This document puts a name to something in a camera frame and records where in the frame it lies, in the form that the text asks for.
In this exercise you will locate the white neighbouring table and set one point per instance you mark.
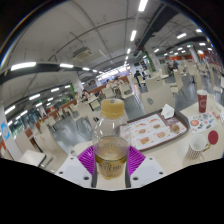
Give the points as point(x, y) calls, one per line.
point(33, 157)

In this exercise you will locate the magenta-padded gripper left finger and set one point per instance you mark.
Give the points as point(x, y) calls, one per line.
point(85, 160)

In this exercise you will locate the red paper cup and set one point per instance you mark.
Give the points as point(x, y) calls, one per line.
point(202, 101)

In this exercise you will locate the beige chair with round hole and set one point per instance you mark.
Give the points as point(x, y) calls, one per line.
point(90, 121)
point(158, 98)

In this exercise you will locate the ceiling lights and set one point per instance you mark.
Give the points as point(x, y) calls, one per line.
point(23, 65)

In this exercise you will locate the ceiling air conditioner unit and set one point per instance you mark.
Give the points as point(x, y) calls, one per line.
point(82, 53)

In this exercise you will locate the beige canteen chairs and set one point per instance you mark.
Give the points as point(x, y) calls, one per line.
point(155, 82)

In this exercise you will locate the flat round red coaster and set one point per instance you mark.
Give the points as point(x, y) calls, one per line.
point(213, 137)

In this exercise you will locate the person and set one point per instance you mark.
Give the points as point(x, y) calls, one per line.
point(170, 65)
point(109, 83)
point(118, 81)
point(84, 95)
point(137, 74)

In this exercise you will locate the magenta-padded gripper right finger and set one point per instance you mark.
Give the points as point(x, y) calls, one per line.
point(137, 160)

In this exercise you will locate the dark food tray, paper liner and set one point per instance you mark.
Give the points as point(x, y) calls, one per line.
point(150, 131)

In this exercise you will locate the clear tea bottle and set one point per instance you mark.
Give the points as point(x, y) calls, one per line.
point(111, 133)

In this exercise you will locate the colourful printed flyer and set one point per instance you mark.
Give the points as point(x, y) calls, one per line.
point(200, 124)

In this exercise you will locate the white paper napkin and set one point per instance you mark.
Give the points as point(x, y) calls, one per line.
point(167, 111)

